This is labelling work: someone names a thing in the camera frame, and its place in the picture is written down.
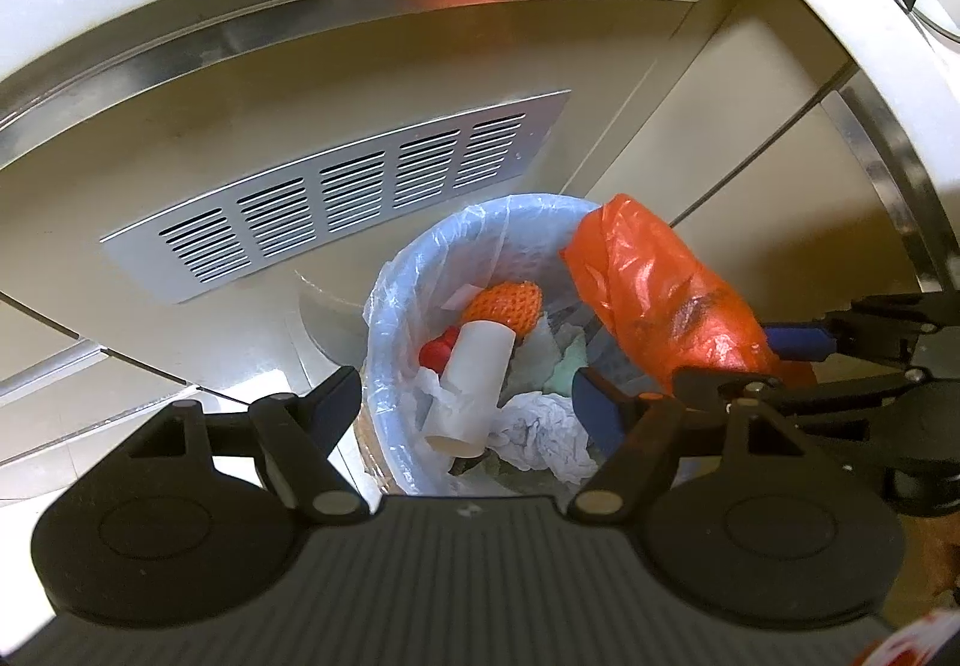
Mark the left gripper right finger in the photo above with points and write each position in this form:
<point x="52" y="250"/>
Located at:
<point x="605" y="412"/>

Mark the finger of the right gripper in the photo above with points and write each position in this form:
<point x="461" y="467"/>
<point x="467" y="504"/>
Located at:
<point x="800" y="342"/>

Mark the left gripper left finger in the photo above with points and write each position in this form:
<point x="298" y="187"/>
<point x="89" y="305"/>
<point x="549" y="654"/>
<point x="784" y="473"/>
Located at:
<point x="328" y="411"/>

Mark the white paper pile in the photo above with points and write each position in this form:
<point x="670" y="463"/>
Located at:
<point x="534" y="430"/>

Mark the green tissue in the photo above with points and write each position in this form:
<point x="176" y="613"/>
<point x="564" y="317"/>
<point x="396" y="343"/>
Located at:
<point x="546" y="361"/>

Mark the orange plastic bag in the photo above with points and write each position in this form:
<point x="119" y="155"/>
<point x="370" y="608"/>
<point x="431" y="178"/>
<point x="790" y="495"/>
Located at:
<point x="665" y="309"/>

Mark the red small cup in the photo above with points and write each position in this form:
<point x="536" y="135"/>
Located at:
<point x="435" y="354"/>

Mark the orange foam fruit net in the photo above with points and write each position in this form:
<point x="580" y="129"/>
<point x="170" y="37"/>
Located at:
<point x="515" y="305"/>

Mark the bin with blue liner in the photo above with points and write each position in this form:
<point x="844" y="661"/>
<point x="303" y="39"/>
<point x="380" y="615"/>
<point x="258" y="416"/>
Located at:
<point x="425" y="289"/>

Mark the silver cabinet vent grille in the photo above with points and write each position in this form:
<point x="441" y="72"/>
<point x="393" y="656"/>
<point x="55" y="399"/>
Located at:
<point x="266" y="218"/>

